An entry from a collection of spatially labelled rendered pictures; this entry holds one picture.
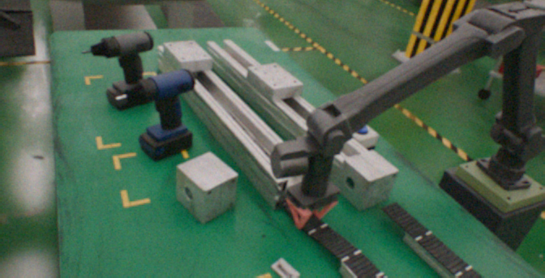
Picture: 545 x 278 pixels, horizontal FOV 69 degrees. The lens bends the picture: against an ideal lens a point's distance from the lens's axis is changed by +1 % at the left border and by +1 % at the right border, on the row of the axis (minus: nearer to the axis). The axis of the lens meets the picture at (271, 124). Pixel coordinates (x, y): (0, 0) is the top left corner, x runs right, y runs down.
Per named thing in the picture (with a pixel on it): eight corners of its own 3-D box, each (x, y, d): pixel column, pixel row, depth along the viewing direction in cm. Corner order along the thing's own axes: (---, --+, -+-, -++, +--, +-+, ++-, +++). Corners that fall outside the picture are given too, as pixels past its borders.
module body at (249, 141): (307, 198, 97) (314, 170, 92) (273, 210, 92) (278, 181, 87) (184, 65, 151) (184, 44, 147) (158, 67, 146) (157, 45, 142)
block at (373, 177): (394, 196, 102) (405, 168, 97) (358, 211, 95) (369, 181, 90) (370, 175, 108) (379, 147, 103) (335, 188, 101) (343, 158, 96)
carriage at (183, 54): (212, 76, 133) (212, 57, 129) (180, 81, 127) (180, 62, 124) (193, 57, 144) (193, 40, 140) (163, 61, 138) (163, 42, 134)
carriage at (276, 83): (299, 103, 125) (303, 83, 122) (271, 109, 120) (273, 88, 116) (273, 81, 136) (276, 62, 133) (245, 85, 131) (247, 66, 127)
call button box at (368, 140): (374, 151, 118) (379, 134, 115) (349, 159, 113) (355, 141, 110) (355, 137, 124) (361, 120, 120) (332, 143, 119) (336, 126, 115)
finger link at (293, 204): (281, 220, 89) (285, 189, 85) (306, 210, 93) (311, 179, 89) (299, 241, 85) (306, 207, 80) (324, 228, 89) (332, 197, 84)
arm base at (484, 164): (531, 188, 107) (498, 160, 117) (546, 164, 103) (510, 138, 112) (505, 191, 104) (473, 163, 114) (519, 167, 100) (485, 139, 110)
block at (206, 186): (242, 202, 93) (246, 170, 88) (203, 224, 85) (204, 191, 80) (216, 179, 98) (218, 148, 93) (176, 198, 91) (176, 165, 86)
